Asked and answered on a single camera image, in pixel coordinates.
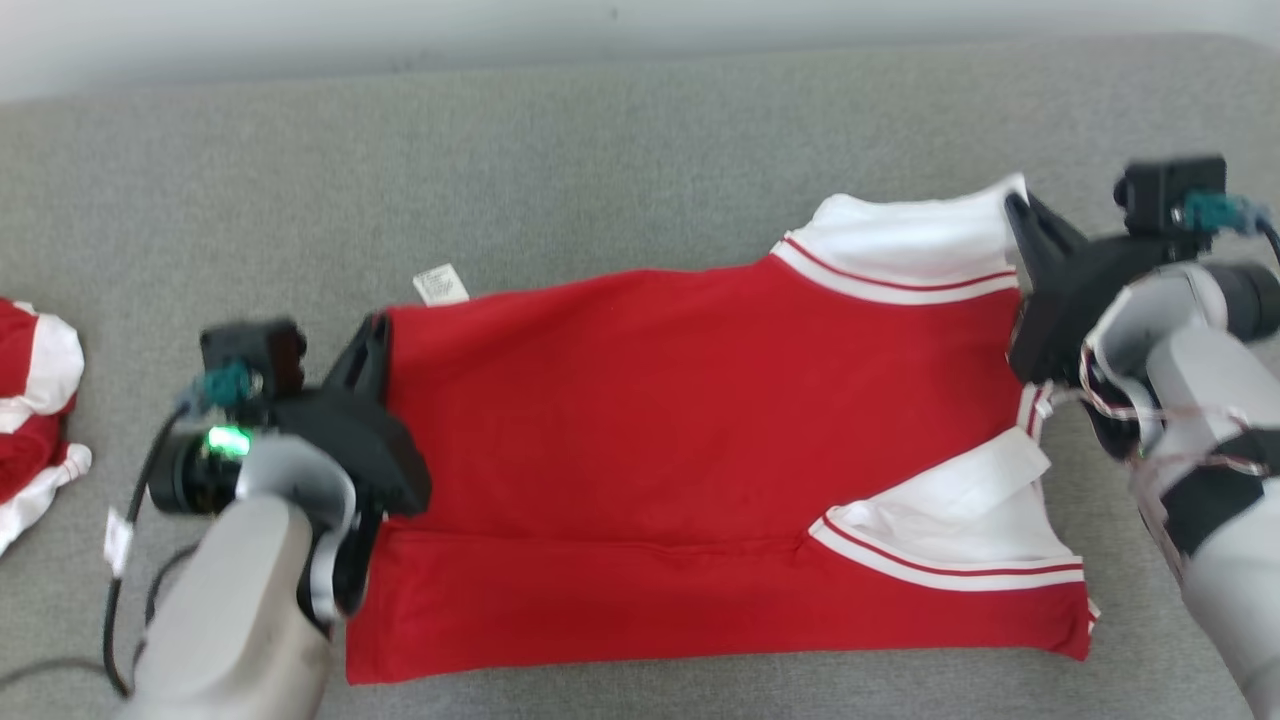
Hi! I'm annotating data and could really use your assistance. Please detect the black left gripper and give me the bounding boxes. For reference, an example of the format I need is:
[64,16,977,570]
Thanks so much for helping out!
[148,313,434,520]

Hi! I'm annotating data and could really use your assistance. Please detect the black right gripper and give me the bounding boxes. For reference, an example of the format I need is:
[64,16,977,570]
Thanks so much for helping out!
[1004,190,1280,387]

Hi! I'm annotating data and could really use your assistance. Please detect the red shirt with black lettering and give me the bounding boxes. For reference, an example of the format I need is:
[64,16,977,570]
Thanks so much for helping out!
[345,172,1096,687]

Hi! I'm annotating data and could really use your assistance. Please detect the red shirt with white trim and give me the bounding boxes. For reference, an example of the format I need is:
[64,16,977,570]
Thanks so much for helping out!
[0,298,93,557]

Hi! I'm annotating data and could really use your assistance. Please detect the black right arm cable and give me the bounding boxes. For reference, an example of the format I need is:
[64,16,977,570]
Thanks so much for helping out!
[1175,192,1280,263]

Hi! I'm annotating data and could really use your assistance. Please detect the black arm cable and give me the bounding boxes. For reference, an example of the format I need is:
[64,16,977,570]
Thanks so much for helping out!
[1175,192,1280,263]
[0,365,263,699]

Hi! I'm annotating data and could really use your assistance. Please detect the red white right arm wires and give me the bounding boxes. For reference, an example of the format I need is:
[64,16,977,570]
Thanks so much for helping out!
[1040,375,1280,481]

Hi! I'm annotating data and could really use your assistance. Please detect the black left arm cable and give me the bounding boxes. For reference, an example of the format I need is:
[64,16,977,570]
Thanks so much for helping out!
[0,365,263,699]

